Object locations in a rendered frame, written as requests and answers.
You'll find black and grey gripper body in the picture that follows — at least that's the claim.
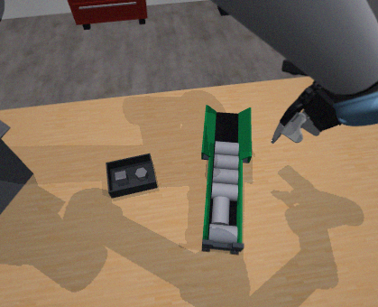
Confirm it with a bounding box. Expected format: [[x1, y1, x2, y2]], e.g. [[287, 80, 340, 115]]
[[300, 80, 342, 132]]

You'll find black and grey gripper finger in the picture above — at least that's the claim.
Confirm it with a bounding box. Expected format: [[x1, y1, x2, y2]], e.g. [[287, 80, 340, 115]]
[[271, 94, 308, 144], [302, 109, 320, 136]]

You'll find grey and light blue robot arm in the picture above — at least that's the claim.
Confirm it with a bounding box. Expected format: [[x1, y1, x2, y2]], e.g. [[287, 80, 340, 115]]
[[211, 0, 378, 126]]

